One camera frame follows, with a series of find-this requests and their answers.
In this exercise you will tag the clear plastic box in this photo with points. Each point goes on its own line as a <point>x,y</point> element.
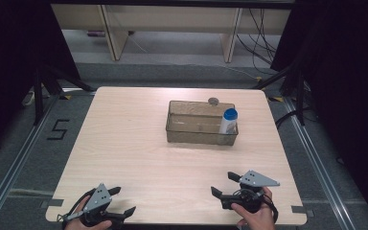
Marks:
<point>191,127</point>

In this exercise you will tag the grey tape strip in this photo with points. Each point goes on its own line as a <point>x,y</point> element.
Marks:
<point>300,209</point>
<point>53,202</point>

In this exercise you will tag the black curtain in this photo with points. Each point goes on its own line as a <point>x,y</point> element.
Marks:
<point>348,80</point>
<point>9,57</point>

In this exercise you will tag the metal floor rail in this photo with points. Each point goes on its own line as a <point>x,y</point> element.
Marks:
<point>16,166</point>
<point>316,159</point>

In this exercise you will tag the yellow black tape marker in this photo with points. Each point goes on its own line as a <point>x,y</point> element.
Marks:
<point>65,96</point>

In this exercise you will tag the black metal stand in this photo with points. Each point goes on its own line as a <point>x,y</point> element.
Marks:
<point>299,96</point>
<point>39,96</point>

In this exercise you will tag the small round grey disc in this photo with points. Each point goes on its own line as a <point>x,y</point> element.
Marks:
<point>213,101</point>

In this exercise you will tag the light wooden shelf unit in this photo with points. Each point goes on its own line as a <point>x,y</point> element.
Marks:
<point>118,35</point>

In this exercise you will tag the person's left hand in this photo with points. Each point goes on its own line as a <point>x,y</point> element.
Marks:
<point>87,225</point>

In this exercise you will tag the person's right hand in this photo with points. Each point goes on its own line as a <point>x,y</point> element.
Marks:
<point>258,220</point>

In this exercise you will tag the white bottle with blue cap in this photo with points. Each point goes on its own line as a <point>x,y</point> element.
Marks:
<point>228,123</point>

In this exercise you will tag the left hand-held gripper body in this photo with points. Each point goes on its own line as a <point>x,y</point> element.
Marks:
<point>98,198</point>

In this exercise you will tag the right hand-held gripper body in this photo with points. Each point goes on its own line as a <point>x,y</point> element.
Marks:
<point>255,182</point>

